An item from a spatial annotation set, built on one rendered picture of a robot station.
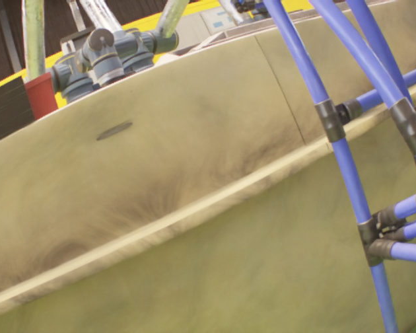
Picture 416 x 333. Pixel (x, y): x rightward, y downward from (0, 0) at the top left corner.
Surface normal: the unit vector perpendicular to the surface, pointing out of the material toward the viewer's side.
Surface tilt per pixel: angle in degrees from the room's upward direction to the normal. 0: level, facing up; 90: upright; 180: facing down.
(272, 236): 90
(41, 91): 92
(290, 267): 90
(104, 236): 89
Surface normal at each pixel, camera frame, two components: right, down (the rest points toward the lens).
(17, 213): 0.32, -0.05
